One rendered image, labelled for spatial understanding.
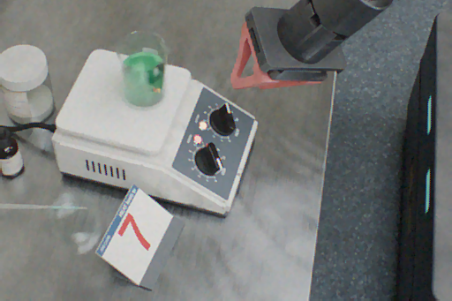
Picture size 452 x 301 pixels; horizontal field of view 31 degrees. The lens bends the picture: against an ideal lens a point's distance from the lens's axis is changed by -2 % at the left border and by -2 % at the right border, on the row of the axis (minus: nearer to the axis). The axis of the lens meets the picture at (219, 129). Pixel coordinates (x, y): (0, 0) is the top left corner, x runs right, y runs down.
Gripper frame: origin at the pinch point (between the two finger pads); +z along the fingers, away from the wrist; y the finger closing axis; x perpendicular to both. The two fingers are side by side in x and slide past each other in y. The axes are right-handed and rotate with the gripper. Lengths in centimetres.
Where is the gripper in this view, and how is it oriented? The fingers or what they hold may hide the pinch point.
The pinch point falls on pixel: (250, 79)
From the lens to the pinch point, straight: 86.4
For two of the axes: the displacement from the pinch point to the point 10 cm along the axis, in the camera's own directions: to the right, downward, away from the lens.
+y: -8.2, 0.3, -5.7
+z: -5.1, 4.1, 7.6
